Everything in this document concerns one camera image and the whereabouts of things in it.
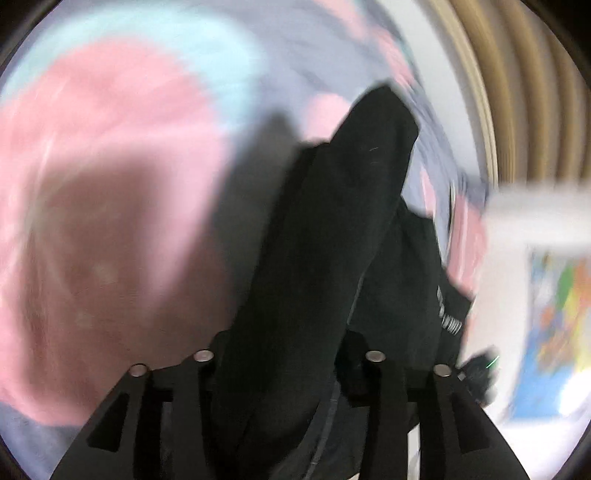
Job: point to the grey pink patterned bedsheet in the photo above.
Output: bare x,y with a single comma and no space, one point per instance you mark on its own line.
142,146

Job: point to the beige striped curtain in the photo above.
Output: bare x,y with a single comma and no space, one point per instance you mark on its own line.
530,83

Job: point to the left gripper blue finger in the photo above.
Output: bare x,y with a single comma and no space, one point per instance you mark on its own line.
356,368

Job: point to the black hooded jacket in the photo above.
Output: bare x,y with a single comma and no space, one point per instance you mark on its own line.
343,251

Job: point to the colourful floor mat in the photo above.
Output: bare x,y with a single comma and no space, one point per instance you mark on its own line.
554,378

